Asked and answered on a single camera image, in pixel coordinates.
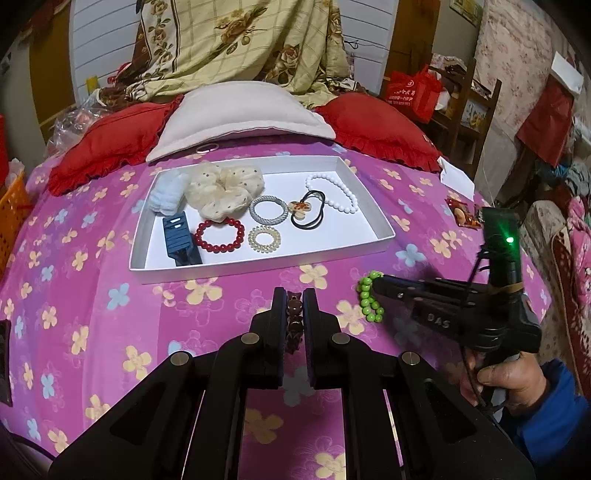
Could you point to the red snack packet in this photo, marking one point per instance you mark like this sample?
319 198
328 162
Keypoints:
461 214

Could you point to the cream dotted scrunchie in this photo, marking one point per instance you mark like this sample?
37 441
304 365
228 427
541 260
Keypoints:
221 189

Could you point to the folded white paper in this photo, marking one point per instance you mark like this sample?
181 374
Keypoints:
457 180

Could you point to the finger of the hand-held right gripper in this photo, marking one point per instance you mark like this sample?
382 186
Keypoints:
415 282
415 296

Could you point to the red shopping bag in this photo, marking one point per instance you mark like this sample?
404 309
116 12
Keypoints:
411 92

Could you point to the red ruffled pillow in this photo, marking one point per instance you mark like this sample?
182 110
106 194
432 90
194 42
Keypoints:
378 120
106 138

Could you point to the orange plastic basket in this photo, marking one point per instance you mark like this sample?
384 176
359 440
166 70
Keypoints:
14 217

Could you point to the white slatted headboard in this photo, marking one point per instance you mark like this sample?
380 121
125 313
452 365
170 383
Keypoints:
97 41

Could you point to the light blue scrunchie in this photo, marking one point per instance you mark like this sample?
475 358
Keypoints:
168 194

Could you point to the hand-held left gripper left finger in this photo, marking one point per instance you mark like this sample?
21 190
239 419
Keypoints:
278 318

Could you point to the pink floral bedsheet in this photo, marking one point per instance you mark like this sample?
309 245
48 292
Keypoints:
138 323

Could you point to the white paper bag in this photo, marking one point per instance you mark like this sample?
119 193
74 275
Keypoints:
567 71

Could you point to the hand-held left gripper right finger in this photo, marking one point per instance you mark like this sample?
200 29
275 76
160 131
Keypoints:
311 323

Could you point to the cream floral blanket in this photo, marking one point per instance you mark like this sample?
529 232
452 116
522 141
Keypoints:
221 37

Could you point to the hanging red cloth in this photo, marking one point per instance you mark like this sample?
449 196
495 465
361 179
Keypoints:
545 124

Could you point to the person's right forearm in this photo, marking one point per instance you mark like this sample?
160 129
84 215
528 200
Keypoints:
554 415

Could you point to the dark blue hair clip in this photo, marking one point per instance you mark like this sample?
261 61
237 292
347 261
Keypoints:
178 240

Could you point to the white cardboard box tray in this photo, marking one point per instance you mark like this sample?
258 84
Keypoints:
351 221

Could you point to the beige pillow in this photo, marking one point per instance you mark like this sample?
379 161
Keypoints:
240 110

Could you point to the dark flat object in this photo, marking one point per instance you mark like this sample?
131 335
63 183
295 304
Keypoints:
4 364

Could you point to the dark red patterned blanket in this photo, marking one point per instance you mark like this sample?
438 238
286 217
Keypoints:
568 258

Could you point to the wooden chair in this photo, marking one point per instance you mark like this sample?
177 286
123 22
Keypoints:
491 120

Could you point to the person's right hand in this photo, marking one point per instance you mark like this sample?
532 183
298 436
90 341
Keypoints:
512 378

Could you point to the clear plastic bag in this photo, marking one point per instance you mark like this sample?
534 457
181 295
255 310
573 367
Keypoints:
74 129

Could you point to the pink floral curtain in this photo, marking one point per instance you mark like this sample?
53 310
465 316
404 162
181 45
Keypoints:
508 69

